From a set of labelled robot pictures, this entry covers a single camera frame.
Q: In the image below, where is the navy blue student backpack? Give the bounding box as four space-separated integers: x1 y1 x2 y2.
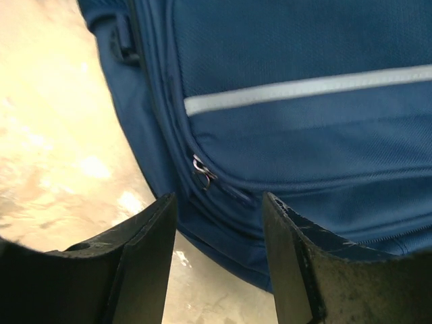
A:
78 1 431 291

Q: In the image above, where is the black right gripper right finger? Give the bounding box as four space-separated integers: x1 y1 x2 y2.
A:
263 193 431 323

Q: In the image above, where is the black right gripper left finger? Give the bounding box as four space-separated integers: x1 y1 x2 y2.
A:
1 194 177 323

